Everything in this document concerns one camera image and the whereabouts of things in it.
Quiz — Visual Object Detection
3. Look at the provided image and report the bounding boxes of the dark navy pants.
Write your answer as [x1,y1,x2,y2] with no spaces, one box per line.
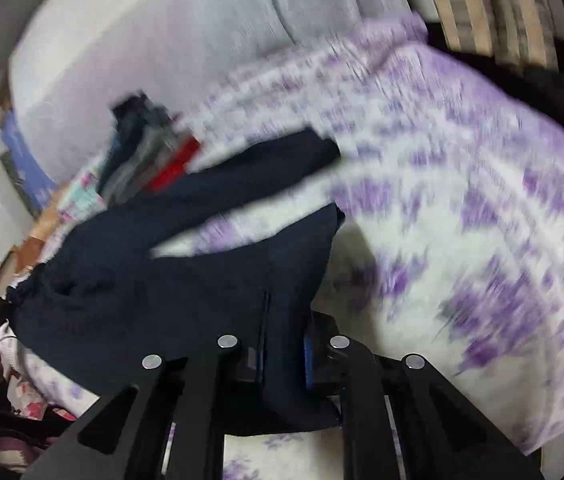
[7,129,344,436]

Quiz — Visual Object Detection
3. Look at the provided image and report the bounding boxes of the red folded garment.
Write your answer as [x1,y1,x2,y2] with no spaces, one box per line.
[144,136,201,193]

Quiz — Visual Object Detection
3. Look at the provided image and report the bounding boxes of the purple floral bedspread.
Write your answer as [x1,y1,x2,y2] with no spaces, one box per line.
[0,12,564,480]

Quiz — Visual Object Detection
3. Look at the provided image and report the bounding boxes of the pastel patterned folded cloth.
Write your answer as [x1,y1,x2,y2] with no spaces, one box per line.
[57,168,106,223]

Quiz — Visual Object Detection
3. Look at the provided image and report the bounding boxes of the orange brown pillow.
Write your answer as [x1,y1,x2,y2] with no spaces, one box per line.
[15,207,66,274]

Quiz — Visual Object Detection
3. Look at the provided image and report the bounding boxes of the white embroidered headboard cover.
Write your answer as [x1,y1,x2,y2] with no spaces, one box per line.
[9,0,409,183]

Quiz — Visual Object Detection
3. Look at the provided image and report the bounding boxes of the blue picture poster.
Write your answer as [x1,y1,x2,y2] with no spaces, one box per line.
[0,110,58,218]

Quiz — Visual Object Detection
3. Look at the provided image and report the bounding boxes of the grey folded garment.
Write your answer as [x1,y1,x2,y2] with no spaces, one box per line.
[100,126,185,206]

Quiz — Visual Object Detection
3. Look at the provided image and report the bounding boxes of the dark blue folded jeans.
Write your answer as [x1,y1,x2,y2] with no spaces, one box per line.
[96,91,172,196]

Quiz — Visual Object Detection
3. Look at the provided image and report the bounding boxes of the beige checked curtain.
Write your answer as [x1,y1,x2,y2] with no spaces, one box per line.
[408,0,564,72]

